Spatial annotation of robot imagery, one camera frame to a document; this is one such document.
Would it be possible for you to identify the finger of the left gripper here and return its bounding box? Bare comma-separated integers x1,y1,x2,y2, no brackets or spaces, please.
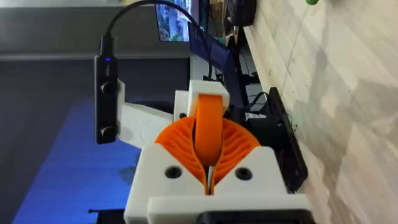
187,80,230,118

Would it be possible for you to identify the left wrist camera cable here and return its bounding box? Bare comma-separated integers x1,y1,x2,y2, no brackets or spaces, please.
98,0,216,82

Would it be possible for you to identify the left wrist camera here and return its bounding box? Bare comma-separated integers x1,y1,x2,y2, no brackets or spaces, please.
94,55,119,146

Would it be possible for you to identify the computer monitor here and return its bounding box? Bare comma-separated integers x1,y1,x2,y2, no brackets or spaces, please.
154,0,200,43

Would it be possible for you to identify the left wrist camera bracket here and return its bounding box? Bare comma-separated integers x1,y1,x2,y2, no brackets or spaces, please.
116,78,175,150

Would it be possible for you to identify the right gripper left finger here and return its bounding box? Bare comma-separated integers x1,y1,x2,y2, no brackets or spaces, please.
124,116,208,224

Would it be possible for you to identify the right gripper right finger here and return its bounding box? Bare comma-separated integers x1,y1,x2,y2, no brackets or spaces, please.
213,118,286,196

